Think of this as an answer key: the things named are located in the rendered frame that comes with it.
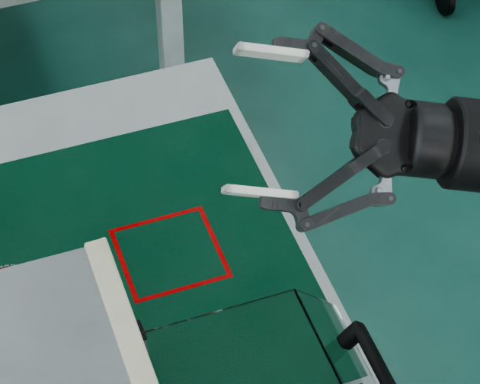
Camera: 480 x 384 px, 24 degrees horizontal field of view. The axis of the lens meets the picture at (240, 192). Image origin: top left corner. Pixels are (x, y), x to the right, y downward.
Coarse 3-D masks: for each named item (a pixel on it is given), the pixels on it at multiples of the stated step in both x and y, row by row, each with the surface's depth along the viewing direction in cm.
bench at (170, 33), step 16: (0, 0) 228; (16, 0) 229; (32, 0) 230; (160, 0) 246; (176, 0) 247; (160, 16) 250; (176, 16) 251; (160, 32) 255; (176, 32) 254; (160, 48) 259; (176, 48) 257; (160, 64) 264; (176, 64) 261
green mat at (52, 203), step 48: (96, 144) 194; (144, 144) 194; (192, 144) 194; (240, 144) 194; (0, 192) 186; (48, 192) 186; (96, 192) 186; (144, 192) 186; (192, 192) 186; (0, 240) 179; (48, 240) 179; (144, 240) 179; (192, 240) 179; (240, 240) 179; (288, 240) 179; (144, 288) 172; (192, 288) 172; (240, 288) 172; (288, 288) 172
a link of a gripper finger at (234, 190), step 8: (232, 184) 104; (224, 192) 105; (232, 192) 104; (240, 192) 104; (248, 192) 104; (256, 192) 104; (264, 192) 104; (272, 192) 104; (280, 192) 104; (288, 192) 104; (296, 192) 104
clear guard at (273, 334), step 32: (192, 320) 129; (224, 320) 129; (256, 320) 129; (288, 320) 129; (320, 320) 131; (160, 352) 126; (192, 352) 126; (224, 352) 126; (256, 352) 126; (288, 352) 126; (320, 352) 126; (352, 352) 131
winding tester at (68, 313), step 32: (64, 256) 103; (96, 256) 102; (0, 288) 100; (32, 288) 100; (64, 288) 100; (96, 288) 100; (0, 320) 98; (32, 320) 98; (64, 320) 98; (96, 320) 98; (128, 320) 97; (0, 352) 95; (32, 352) 95; (64, 352) 95; (96, 352) 95; (128, 352) 95
